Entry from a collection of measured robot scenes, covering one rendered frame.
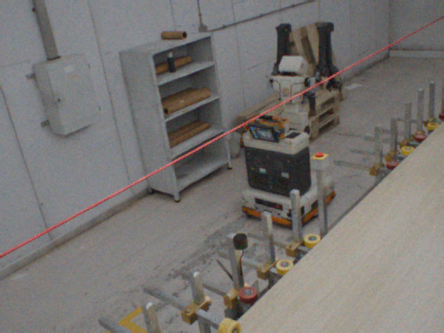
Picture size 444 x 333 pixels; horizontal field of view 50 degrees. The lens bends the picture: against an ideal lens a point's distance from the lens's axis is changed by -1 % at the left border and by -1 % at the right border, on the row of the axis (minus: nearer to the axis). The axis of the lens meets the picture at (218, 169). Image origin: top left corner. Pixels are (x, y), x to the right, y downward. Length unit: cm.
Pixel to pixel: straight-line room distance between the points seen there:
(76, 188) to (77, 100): 89
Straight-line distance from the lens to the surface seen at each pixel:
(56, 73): 423
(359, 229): 257
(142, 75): 468
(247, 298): 216
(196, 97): 503
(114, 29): 486
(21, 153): 441
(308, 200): 422
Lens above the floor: 227
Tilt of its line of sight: 24 degrees down
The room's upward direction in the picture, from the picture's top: 9 degrees counter-clockwise
